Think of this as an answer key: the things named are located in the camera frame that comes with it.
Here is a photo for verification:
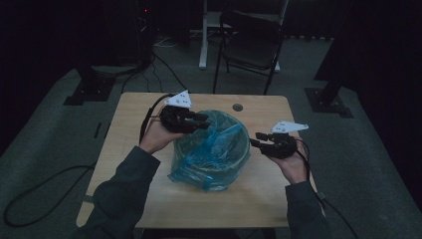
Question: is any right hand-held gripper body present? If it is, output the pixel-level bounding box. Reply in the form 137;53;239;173
262;119;309;159

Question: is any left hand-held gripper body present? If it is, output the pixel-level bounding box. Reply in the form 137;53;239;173
159;89;196;134

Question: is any blue plastic bag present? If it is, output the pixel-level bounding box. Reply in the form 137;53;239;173
167;109;252;192

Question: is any green ribbed plastic bin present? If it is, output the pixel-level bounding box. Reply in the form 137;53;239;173
172;111;252;192

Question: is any person's right hand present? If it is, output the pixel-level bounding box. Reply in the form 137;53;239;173
270;137;308;185

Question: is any person's left hand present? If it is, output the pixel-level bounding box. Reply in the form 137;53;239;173
138;119;187;155

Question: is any black stand base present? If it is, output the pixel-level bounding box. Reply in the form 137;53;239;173
63;64;117;108
304;0;354;120

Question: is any black folding chair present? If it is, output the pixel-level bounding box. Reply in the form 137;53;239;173
212;9;287;97

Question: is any dark equipment rack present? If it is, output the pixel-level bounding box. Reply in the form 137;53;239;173
132;0;157;69

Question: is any black floor cable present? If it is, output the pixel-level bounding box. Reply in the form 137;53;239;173
120;51;192;95

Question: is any right hand-held gripper cable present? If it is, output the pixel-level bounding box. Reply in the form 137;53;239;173
295;138;359;239

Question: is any hand-held gripper cable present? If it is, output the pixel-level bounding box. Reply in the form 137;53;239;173
3;94;175;228
295;138;359;239

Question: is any left hand-held gripper cable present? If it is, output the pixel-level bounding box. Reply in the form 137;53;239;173
3;94;175;228

